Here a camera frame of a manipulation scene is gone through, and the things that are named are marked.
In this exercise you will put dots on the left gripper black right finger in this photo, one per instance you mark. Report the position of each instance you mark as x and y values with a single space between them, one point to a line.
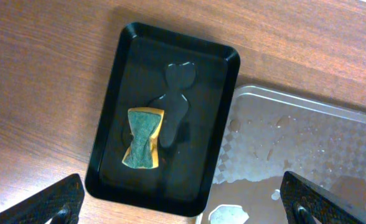
306 202

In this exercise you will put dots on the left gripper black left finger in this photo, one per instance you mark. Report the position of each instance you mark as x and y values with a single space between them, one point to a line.
58 203

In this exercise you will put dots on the green yellow sponge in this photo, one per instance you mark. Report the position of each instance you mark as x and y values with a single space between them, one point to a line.
145 125

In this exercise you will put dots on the brown serving tray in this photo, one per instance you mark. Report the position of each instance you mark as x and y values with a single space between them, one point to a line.
268 133

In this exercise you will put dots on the black tray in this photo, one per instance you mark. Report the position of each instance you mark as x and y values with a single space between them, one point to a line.
192 81

